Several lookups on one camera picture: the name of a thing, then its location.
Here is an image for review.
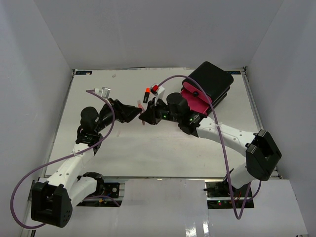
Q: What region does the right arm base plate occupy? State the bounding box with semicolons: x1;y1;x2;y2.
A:
202;180;254;198

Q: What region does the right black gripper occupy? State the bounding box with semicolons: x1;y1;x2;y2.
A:
139;97;181;125

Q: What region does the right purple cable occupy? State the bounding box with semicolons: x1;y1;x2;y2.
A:
158;75;262;220

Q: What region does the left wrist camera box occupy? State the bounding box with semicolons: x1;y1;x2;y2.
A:
94;87;111;99

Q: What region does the black pink drawer organizer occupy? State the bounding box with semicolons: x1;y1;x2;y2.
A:
181;61;234;115

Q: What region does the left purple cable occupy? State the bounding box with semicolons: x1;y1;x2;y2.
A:
10;89;121;228

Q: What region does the orange cap black highlighter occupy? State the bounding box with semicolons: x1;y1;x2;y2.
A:
143;87;151;104

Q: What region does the dark blue table label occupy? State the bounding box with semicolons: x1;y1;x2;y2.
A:
75;71;92;75

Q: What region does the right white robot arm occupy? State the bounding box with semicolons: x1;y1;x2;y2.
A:
139;92;282;197

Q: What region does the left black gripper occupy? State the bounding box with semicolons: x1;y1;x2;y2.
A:
95;98;142;133

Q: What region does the purple cable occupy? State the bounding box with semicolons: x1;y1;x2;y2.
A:
10;89;121;228
158;75;262;220

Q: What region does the purple red-tip pen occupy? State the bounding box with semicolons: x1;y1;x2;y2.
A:
139;103;147;125

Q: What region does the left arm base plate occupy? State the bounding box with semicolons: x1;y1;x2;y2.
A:
83;181;120;198

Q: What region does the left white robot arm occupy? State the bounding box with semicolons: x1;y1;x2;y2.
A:
31;99;142;228

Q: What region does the right dark table label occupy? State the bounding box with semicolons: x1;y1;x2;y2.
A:
226;71;241;75

